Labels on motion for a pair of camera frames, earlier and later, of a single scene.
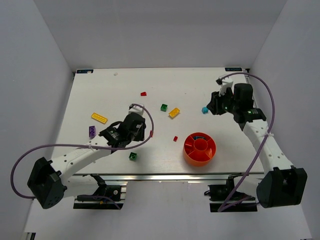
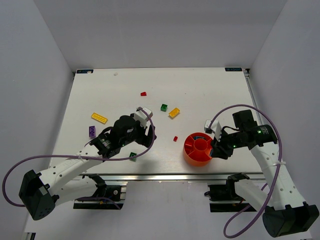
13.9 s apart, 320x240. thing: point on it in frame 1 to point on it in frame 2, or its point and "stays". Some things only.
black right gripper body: [215, 103] to [219, 147]
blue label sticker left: [84, 71] stays
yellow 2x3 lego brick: [174, 112] stays
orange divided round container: [199, 148] stays
